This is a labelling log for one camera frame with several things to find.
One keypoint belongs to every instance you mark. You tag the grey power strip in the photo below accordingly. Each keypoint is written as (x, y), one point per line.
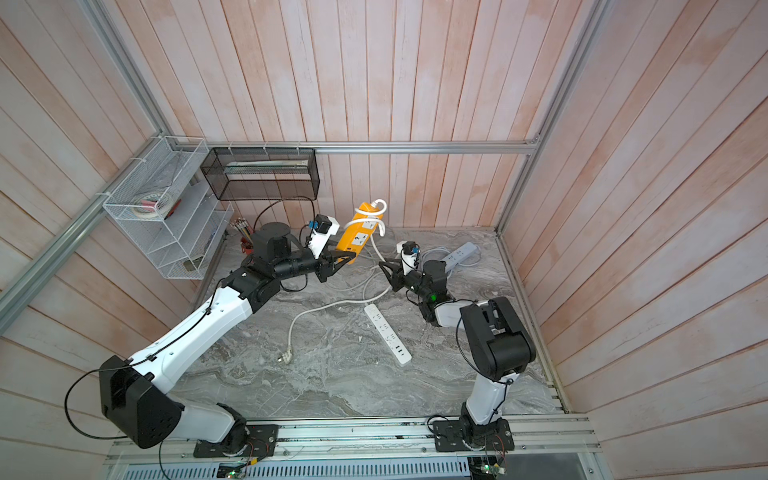
(461, 254)

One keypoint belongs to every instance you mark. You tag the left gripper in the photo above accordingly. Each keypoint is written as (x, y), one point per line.
(325, 263)

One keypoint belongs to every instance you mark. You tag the white wire mesh shelf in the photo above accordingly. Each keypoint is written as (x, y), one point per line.
(180, 246)

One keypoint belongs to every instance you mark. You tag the white power strip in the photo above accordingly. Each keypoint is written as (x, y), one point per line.
(388, 335)

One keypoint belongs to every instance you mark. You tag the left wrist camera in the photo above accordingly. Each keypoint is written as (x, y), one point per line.
(322, 228)

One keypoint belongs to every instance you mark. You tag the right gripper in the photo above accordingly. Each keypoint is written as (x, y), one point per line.
(397, 282)

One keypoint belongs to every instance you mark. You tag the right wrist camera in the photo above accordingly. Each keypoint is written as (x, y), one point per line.
(408, 252)

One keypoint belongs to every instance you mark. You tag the yellow power strip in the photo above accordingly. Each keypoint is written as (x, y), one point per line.
(367, 221)

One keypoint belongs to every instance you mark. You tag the black mesh wall basket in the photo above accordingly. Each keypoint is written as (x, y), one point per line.
(262, 173)

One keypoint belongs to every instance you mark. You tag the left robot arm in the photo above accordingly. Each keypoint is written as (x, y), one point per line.
(134, 391)

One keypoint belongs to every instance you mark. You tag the tape roll on shelf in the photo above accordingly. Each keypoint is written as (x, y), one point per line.
(151, 205)

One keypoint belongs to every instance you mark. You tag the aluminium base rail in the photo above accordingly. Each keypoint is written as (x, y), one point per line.
(528, 446)

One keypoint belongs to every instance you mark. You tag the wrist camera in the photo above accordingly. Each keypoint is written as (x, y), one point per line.
(322, 228)
(408, 252)

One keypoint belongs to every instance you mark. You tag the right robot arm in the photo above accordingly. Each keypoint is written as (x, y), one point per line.
(499, 351)

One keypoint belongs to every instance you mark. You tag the pencils and pens bundle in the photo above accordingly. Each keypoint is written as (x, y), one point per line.
(243, 227)

